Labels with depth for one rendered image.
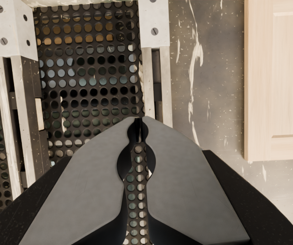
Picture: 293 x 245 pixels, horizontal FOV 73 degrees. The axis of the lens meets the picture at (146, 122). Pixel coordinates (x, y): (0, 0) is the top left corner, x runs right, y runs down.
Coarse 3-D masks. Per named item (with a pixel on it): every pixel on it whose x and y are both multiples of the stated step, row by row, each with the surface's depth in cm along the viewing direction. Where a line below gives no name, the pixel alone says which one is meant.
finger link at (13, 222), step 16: (64, 160) 8; (48, 176) 8; (32, 192) 7; (48, 192) 7; (16, 208) 6; (32, 208) 6; (0, 224) 6; (16, 224) 6; (0, 240) 5; (16, 240) 5
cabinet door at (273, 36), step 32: (256, 0) 45; (288, 0) 45; (256, 32) 46; (288, 32) 46; (256, 64) 47; (288, 64) 47; (256, 96) 48; (288, 96) 48; (256, 128) 48; (288, 128) 49; (256, 160) 49
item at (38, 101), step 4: (36, 100) 48; (40, 100) 50; (36, 104) 48; (40, 104) 50; (40, 108) 50; (40, 112) 50; (40, 116) 49; (40, 120) 49; (40, 124) 49; (40, 128) 49
